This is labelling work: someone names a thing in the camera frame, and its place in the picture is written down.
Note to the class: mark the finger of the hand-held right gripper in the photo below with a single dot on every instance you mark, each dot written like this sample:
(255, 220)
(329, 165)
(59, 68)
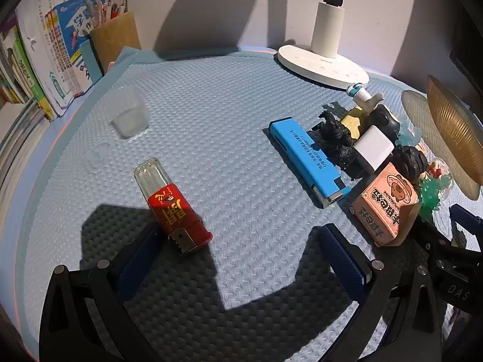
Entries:
(468, 217)
(430, 239)

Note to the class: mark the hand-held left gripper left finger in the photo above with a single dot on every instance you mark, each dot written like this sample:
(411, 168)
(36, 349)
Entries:
(137, 264)

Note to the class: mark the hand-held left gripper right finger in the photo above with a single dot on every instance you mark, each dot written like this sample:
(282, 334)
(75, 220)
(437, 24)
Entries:
(345, 264)

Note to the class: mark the green crystal toy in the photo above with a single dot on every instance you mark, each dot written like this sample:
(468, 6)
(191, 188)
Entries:
(434, 194)

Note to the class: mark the pink printed carton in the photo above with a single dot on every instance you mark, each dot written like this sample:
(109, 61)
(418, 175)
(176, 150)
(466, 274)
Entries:
(385, 205)

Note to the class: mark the red lighter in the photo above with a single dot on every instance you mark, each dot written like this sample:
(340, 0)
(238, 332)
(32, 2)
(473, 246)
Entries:
(171, 211)

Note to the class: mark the black round figure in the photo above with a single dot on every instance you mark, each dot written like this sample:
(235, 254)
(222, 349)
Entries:
(411, 160)

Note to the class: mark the white charger block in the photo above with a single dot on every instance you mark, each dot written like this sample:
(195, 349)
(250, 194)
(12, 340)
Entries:
(373, 149)

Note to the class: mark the black dinosaur figure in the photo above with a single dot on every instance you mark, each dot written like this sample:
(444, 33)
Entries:
(337, 141)

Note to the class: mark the clear plastic cup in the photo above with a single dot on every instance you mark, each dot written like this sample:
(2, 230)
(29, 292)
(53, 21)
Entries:
(130, 113)

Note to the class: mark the small white bottle figure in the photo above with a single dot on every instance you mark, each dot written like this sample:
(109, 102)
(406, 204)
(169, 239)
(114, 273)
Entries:
(364, 98)

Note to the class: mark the stack of papers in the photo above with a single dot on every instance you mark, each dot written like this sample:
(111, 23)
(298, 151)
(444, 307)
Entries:
(19, 151)

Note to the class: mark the dark monitor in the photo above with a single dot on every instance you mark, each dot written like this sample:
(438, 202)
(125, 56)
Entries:
(468, 52)

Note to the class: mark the blue textured desk mat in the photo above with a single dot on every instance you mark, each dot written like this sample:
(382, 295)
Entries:
(226, 101)

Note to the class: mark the white desk lamp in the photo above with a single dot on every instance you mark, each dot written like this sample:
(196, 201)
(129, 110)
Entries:
(326, 49)

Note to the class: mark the brown pen holder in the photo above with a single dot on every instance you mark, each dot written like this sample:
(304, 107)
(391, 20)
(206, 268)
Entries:
(115, 43)

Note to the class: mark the row of books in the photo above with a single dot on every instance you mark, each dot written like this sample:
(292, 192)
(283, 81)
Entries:
(49, 56)

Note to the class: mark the bunch of pens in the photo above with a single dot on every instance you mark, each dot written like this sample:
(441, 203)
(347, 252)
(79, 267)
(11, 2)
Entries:
(109, 7)

